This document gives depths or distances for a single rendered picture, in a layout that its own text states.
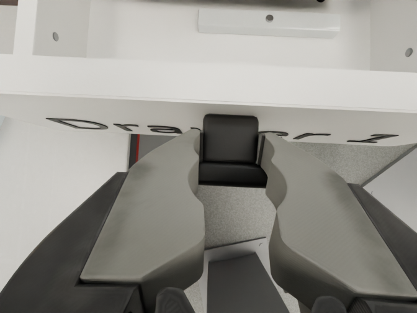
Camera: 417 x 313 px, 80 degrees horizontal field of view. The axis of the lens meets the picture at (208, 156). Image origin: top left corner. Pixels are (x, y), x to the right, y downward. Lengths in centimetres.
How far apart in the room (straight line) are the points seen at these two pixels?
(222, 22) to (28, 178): 26
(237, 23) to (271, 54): 4
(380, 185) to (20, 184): 114
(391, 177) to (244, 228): 61
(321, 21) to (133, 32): 15
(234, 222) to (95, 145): 83
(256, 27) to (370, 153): 105
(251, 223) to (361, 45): 89
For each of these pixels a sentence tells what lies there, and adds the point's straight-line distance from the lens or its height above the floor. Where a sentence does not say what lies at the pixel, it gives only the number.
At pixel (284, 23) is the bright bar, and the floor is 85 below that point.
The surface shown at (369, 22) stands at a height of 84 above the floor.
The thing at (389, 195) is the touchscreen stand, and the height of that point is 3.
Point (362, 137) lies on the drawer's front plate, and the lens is 21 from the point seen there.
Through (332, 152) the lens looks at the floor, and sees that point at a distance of 115.
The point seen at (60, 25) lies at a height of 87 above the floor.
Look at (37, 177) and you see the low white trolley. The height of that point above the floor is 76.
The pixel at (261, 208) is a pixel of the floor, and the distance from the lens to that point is 106.
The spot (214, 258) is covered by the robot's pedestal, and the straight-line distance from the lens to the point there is 107.
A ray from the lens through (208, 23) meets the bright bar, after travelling 22.
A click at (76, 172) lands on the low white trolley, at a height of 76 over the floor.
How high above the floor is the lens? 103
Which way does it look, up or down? 86 degrees down
